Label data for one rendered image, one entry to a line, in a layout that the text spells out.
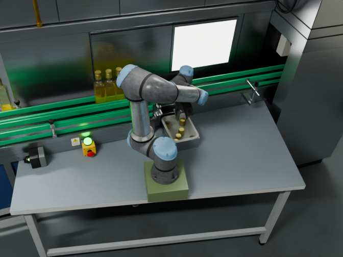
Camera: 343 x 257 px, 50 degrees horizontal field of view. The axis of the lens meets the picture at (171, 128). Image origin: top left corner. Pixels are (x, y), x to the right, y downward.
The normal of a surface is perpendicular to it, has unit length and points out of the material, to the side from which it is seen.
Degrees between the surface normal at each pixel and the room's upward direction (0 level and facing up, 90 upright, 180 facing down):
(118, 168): 0
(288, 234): 0
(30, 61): 90
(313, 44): 90
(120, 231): 0
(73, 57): 90
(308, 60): 90
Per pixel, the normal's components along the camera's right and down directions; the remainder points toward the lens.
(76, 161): 0.07, -0.71
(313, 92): 0.33, 0.68
